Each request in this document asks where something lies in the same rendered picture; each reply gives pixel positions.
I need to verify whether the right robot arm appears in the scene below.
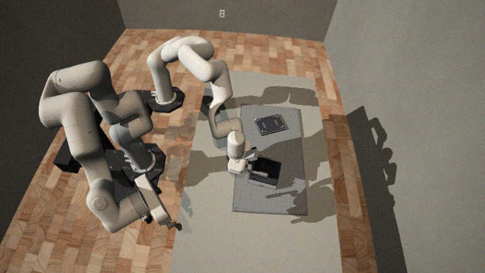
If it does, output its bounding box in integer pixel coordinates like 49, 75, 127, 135
39, 61, 156, 233

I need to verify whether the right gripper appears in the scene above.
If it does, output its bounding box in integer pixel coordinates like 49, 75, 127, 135
135, 174, 182, 231

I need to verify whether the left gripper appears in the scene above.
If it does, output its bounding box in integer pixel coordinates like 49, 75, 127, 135
228, 141, 272, 177

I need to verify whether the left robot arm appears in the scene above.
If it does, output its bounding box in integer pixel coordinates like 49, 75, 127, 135
147, 36, 259, 161

